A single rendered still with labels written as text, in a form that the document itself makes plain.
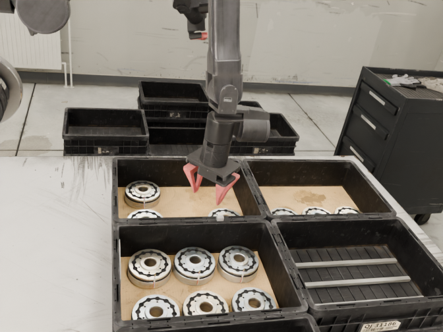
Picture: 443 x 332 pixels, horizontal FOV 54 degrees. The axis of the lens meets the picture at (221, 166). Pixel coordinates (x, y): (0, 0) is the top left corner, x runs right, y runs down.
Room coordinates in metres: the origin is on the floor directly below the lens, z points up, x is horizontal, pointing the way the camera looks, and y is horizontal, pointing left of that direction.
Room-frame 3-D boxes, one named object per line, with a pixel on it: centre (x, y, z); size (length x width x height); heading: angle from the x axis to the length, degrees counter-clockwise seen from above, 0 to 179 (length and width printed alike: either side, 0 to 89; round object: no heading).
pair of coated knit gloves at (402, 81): (2.47, -0.93, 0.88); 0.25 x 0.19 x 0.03; 109
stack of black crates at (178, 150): (2.05, 0.23, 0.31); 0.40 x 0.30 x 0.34; 109
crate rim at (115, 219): (1.00, 0.09, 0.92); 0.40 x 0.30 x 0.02; 107
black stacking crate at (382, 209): (1.12, -0.29, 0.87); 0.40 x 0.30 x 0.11; 107
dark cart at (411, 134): (2.44, -1.07, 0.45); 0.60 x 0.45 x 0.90; 109
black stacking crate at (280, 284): (0.72, 0.00, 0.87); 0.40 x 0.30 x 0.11; 107
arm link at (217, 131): (0.79, 0.01, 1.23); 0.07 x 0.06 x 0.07; 109
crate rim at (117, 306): (0.72, 0.00, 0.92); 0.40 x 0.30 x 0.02; 107
